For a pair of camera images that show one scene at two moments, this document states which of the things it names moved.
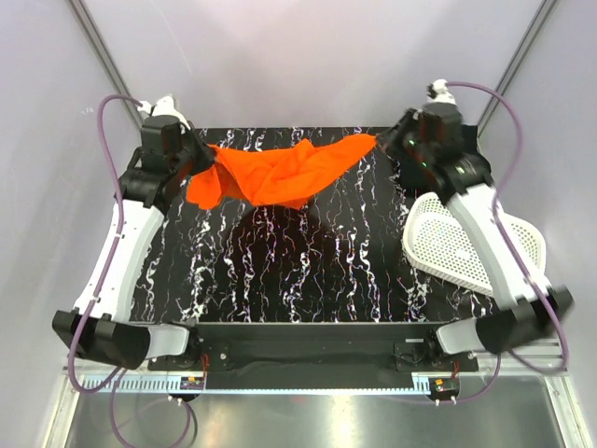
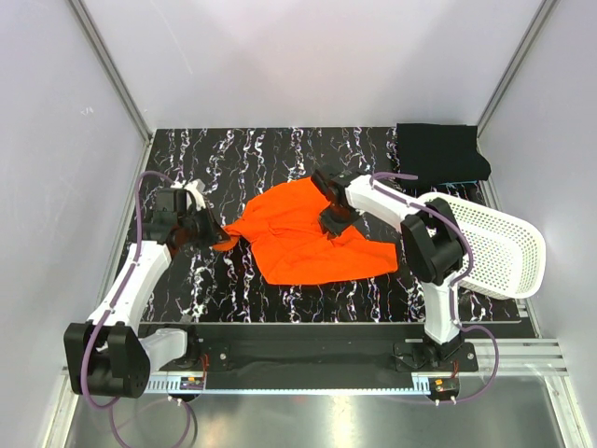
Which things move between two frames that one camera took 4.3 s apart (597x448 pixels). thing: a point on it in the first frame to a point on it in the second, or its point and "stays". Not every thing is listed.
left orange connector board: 192,383 stays
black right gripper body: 397,137 to 336,217
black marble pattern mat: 341,257 stays
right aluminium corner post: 539,20 stays
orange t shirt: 282,173 to 285,223
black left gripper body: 197,152 to 206,227
